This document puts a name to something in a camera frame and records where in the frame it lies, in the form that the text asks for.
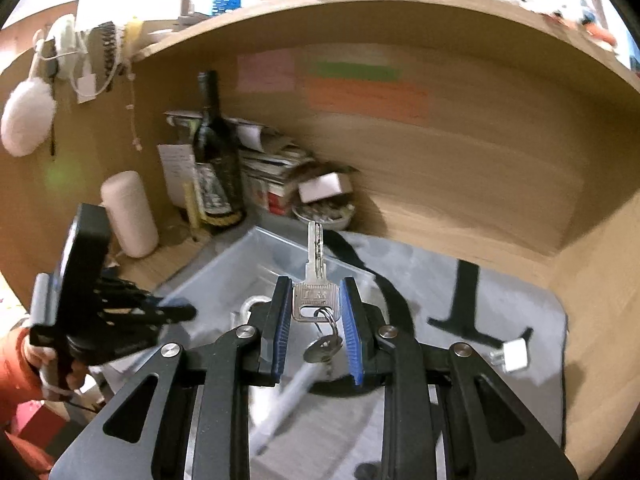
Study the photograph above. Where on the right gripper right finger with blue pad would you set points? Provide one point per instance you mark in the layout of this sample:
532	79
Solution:
367	357

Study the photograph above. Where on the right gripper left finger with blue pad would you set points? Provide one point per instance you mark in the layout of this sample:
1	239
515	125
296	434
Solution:
272	320

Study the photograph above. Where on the silver keys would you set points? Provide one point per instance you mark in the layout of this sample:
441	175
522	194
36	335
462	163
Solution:
315	300

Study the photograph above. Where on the clear plastic storage bin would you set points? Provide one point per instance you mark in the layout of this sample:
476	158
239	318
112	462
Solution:
240	279

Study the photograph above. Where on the small white silver cap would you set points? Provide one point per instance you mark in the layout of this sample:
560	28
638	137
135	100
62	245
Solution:
511	357

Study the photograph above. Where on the orange sleeve forearm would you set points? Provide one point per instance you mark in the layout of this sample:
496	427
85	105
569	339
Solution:
27	421

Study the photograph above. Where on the left hand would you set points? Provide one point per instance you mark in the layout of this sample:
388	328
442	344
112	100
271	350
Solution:
45	364

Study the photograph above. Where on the white handheld massager device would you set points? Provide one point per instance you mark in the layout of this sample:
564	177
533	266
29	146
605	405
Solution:
270	406

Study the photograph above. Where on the beige cylindrical speaker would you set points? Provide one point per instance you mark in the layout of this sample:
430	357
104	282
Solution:
123	197

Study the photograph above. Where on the white bowl of trinkets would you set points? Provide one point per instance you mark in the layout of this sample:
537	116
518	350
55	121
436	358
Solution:
331	213

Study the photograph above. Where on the small white box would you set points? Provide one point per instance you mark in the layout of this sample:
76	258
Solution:
325	186

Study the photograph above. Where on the stack of books and papers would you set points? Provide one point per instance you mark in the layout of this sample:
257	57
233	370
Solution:
271	163

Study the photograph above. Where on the grey felt desk mat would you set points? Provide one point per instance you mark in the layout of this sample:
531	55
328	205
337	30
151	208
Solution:
450	300

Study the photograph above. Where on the dark wine bottle elephant label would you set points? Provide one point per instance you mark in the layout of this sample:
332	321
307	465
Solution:
217	178

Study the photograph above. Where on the white handwritten paper note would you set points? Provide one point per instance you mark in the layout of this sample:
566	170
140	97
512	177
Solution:
177	161

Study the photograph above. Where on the white fluffy pompom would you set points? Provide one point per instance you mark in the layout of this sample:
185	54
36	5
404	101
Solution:
27	117

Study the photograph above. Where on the pink sticky note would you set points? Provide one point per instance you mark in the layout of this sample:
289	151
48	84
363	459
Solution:
271	71

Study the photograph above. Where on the orange sticky note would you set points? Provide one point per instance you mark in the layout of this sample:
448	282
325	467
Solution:
389	100

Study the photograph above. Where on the green sticky note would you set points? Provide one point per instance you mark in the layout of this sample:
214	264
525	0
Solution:
344	70

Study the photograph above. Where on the black hair brush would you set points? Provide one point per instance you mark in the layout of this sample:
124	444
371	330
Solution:
106	34

